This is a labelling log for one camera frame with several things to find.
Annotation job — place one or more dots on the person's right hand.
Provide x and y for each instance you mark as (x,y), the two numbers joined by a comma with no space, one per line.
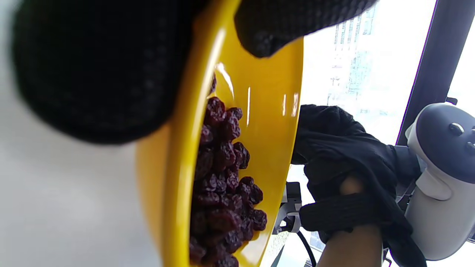
(334,148)

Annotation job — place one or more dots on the person's left hand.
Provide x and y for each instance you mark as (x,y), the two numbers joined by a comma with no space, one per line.
(104,66)

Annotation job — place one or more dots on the yellow bowl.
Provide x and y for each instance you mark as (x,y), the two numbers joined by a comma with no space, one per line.
(267,129)

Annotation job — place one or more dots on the pile of dark cranberries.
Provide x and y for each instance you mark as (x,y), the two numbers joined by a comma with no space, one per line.
(222,207)

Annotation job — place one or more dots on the person's right forearm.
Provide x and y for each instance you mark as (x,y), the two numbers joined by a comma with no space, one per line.
(352,248)

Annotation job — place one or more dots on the black window frame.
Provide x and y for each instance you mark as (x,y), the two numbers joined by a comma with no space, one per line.
(434,55)

